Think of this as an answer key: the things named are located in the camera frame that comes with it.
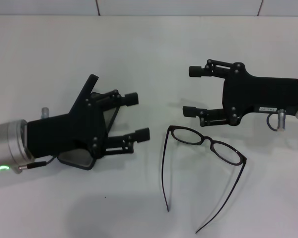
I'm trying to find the black thin-framed glasses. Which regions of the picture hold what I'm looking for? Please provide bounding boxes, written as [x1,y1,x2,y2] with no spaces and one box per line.
[161,125,248,234]

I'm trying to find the black glasses case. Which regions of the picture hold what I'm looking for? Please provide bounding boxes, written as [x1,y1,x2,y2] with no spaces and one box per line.
[57,73,122,172]

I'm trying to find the left arm black plug cable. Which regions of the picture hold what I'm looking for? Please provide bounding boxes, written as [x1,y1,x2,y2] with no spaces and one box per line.
[18,155,60,171]

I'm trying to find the right arm dark cable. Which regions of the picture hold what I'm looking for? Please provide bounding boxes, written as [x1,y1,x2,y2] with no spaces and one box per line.
[267,113,279,131]

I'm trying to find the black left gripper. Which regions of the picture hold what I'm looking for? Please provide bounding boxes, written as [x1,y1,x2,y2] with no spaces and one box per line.
[24,98,108,160]

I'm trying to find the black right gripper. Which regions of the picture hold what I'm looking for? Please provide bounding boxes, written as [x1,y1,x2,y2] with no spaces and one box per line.
[182,59,298,128]

